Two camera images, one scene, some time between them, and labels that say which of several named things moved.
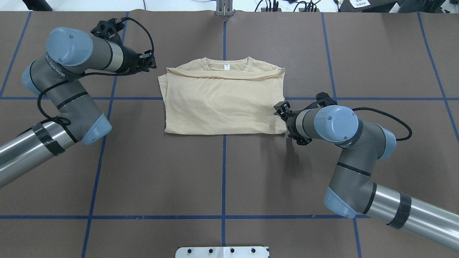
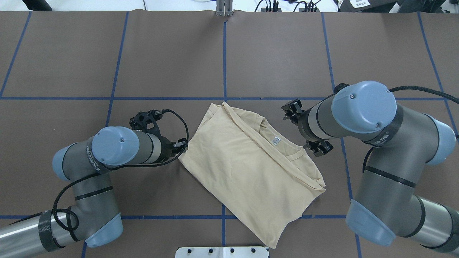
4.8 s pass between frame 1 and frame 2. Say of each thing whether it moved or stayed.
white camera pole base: stayed
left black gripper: moved
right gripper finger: moved
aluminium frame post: stayed
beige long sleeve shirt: moved
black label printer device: stayed
